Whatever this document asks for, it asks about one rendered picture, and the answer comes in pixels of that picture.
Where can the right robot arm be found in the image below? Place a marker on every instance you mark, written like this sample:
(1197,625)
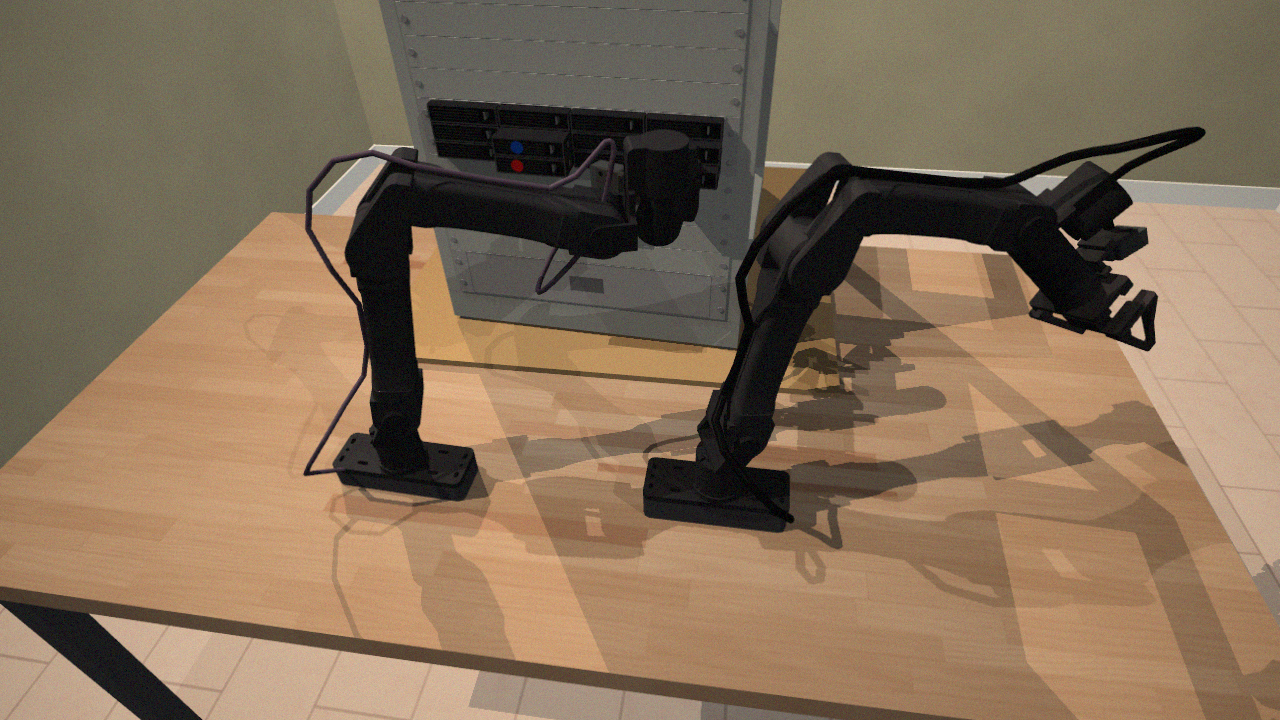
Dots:
(809,256)

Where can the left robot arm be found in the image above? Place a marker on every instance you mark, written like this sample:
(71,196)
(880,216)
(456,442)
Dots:
(578,219)

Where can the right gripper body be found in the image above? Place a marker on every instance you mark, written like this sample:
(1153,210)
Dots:
(1084,293)

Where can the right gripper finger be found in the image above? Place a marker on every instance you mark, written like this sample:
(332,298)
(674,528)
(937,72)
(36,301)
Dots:
(1049,318)
(1149,301)

